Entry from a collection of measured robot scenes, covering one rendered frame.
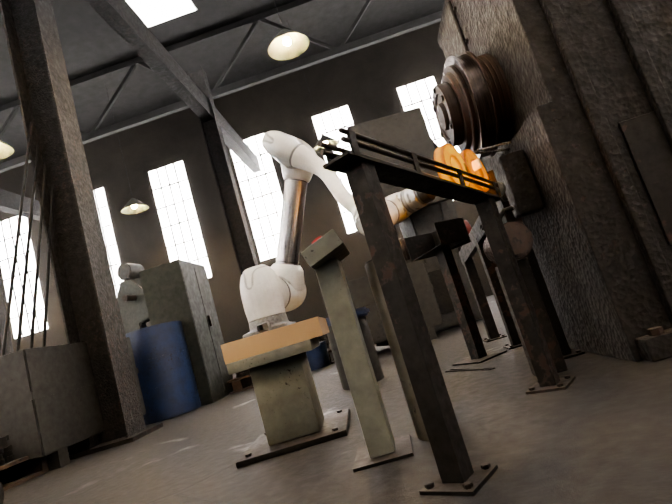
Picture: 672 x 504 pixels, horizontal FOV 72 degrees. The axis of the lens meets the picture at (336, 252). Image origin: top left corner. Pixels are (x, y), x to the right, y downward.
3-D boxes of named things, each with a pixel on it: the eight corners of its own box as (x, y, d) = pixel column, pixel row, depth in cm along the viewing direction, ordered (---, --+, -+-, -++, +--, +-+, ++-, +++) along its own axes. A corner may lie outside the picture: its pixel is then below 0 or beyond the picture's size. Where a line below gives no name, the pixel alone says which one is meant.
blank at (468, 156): (479, 153, 161) (471, 157, 163) (458, 144, 149) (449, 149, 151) (495, 193, 157) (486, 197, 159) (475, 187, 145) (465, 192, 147)
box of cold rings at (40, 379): (59, 452, 426) (41, 359, 439) (150, 425, 416) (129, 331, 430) (-78, 510, 305) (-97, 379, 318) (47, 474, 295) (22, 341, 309)
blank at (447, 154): (461, 148, 148) (452, 153, 151) (437, 137, 137) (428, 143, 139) (475, 193, 145) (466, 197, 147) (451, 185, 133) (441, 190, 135)
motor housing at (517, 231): (561, 365, 168) (510, 226, 176) (586, 373, 146) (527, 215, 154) (526, 375, 169) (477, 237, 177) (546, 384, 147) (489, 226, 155)
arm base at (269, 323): (238, 339, 174) (235, 325, 175) (256, 337, 195) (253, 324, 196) (284, 326, 172) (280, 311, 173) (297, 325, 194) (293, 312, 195)
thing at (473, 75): (482, 170, 225) (451, 84, 233) (506, 134, 179) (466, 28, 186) (469, 175, 226) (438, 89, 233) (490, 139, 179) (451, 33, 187)
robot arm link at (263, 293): (239, 325, 182) (226, 271, 185) (263, 321, 199) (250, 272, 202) (274, 313, 176) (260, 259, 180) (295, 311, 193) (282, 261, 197)
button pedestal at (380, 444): (410, 433, 138) (350, 239, 148) (414, 459, 115) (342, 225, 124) (358, 448, 139) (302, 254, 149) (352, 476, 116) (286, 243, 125)
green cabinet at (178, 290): (171, 415, 461) (138, 271, 484) (199, 401, 530) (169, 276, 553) (216, 401, 458) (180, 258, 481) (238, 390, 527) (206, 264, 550)
